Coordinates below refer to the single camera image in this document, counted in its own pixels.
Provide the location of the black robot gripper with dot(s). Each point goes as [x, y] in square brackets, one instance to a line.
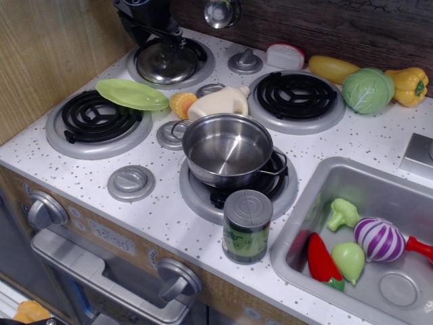
[143, 18]

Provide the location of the steel pot lid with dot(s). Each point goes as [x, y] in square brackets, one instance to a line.
[154, 68]

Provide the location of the grey knob behind jug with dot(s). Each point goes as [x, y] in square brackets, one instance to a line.
[208, 89]

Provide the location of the hanging steel ladle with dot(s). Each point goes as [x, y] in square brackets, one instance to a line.
[223, 13]

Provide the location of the toy corn cob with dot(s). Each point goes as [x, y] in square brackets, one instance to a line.
[181, 102]

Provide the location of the green plastic plate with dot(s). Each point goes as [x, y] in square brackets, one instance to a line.
[132, 94]

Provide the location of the cream toy milk jug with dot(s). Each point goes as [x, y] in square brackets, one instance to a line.
[227, 100]

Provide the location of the middle grey stove knob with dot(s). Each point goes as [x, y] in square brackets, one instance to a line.
[170, 135]

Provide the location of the white red toy cheese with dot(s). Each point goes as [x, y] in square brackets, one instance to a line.
[285, 56]

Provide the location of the front left stove burner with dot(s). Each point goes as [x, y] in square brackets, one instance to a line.
[89, 127]

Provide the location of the back right stove burner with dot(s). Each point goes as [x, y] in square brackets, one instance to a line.
[295, 103]

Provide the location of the front grey stove knob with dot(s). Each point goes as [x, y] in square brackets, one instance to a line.
[131, 183]

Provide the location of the yellow toy squash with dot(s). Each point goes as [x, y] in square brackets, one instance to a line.
[332, 69]

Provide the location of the front right stove burner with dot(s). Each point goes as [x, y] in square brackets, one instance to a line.
[271, 194]

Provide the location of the green labelled toy can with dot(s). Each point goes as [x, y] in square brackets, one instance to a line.
[247, 231]

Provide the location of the green toy cabbage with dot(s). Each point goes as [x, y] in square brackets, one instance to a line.
[368, 90]

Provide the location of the oven clock display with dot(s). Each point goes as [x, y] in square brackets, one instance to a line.
[114, 238]

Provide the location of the left oven dial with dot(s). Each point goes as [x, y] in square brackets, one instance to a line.
[45, 211]

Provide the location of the oven dial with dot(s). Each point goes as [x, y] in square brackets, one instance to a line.
[177, 279]
[45, 211]

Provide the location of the right oven dial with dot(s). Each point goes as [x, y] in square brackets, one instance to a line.
[177, 279]

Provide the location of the green toy broccoli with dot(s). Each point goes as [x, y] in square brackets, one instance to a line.
[343, 213]

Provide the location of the yellow toy bell pepper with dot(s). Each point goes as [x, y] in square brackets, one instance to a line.
[410, 85]

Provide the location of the red toy chili pepper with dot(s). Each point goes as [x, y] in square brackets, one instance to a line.
[321, 265]

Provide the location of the grey faucet base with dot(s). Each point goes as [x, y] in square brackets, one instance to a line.
[417, 158]

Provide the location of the light green toy pear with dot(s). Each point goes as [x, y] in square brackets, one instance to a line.
[350, 259]

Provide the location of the purple toy onion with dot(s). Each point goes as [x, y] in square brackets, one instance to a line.
[380, 240]

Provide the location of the orange object bottom left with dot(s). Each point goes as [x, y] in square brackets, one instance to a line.
[31, 311]

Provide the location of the red toy piece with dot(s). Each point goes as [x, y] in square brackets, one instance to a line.
[413, 244]

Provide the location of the silver toy sink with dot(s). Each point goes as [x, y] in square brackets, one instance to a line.
[398, 292]

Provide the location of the steel pot with handles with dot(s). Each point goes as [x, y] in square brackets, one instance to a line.
[228, 150]

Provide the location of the grey oven door handle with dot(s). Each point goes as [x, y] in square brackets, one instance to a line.
[114, 303]

